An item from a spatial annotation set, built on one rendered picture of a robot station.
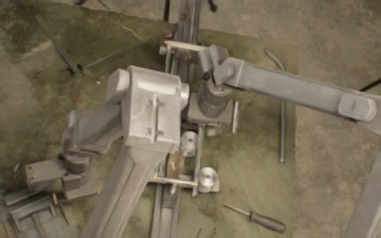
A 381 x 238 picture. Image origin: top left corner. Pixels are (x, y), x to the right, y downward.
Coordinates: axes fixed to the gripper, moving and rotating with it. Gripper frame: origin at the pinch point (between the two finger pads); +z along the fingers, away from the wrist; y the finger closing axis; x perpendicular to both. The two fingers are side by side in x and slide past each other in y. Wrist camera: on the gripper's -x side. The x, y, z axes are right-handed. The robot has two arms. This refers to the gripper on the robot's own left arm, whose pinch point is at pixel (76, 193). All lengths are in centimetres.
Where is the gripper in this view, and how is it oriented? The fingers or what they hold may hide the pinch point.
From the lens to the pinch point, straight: 162.8
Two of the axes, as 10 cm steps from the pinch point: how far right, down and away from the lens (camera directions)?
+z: -1.6, 5.3, 8.3
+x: 9.4, -1.8, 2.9
